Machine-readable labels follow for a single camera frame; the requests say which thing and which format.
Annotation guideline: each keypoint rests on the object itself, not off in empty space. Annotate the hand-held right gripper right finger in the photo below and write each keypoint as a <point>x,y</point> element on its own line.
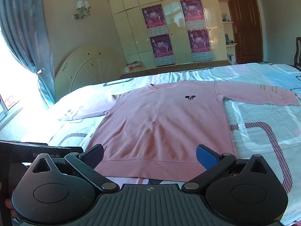
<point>207,156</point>

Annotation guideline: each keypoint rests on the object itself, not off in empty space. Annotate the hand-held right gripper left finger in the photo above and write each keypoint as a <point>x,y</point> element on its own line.
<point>93,154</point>

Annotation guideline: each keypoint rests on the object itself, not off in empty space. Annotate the pink sweatshirt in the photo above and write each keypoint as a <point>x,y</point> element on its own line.
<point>160,127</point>

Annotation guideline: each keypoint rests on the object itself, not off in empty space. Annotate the person's left hand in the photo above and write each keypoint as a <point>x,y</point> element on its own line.
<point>8,204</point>

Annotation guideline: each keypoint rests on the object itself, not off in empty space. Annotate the printed bed sheet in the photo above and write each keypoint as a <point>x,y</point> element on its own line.
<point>258,122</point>

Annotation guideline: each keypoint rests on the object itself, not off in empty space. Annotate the window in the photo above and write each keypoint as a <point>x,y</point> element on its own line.
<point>14,80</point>

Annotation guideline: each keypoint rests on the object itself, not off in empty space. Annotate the cream round headboard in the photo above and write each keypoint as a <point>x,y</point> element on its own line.
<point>82,68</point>

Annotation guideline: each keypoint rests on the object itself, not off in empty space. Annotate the red and white box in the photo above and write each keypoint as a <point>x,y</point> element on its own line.
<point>132,67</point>

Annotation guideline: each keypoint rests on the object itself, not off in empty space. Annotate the small white box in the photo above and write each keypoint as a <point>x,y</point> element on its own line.
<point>231,58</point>

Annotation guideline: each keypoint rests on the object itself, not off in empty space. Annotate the white corner shelf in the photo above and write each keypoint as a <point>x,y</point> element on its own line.
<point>231,48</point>

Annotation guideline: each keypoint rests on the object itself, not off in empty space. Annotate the blue curtain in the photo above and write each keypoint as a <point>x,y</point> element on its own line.
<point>25,40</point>

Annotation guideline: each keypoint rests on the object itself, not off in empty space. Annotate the dark shelf item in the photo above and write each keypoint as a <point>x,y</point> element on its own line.
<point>229,40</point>

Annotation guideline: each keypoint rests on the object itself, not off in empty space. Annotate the cream wardrobe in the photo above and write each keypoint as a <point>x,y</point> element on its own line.
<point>131,28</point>

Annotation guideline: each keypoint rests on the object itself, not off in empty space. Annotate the dark wooden chair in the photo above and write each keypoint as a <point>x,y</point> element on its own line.
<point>297,54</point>

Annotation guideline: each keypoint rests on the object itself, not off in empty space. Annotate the brown wooden door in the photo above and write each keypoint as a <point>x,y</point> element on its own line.
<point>247,23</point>

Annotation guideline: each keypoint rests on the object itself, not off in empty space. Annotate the blue bottle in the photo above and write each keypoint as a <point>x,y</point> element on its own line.
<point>225,17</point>

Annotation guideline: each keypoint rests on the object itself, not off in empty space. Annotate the wooden bed frame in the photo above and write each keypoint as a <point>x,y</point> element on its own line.
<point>176,67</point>

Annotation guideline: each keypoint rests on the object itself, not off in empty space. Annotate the pink wall poster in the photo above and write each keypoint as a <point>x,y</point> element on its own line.
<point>162,49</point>
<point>199,44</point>
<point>154,18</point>
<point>192,13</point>

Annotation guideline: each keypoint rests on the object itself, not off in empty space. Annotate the wall lamp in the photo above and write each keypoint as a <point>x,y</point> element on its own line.
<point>82,8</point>

